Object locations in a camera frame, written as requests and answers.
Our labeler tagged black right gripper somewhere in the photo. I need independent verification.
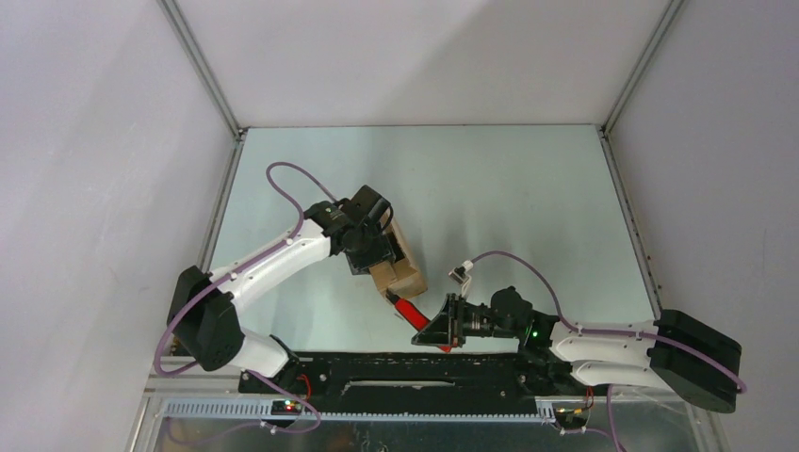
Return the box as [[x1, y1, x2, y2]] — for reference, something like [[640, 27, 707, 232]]
[[413, 293, 522, 348]]

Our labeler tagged red black utility knife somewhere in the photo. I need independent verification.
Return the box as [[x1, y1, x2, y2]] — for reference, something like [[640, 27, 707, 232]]
[[385, 290, 431, 332]]

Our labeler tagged brown cardboard express box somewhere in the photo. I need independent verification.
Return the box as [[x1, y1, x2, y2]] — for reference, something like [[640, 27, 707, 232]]
[[369, 219, 428, 299]]

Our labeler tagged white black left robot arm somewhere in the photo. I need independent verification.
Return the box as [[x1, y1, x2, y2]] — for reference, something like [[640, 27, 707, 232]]
[[167, 186, 396, 393]]

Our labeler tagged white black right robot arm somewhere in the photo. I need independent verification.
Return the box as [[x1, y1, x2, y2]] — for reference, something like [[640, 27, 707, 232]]
[[411, 286, 742, 413]]

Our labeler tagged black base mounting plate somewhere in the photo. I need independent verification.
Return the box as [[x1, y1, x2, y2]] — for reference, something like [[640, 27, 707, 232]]
[[275, 351, 589, 414]]

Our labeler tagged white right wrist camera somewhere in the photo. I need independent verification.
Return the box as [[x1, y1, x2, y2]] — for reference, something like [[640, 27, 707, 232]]
[[448, 260, 474, 299]]

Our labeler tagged grey cable duct rail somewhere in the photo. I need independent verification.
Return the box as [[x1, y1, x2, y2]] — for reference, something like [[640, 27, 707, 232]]
[[161, 397, 555, 423]]

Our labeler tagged aluminium frame post left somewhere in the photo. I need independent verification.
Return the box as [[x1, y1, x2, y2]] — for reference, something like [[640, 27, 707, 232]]
[[157, 0, 245, 141]]

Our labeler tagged aluminium frame post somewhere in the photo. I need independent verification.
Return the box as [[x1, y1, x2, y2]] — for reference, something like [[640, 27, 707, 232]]
[[157, 0, 245, 141], [601, 0, 687, 135]]

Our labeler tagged aluminium frame post right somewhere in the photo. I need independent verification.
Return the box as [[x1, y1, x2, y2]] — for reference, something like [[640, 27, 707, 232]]
[[601, 0, 687, 135]]

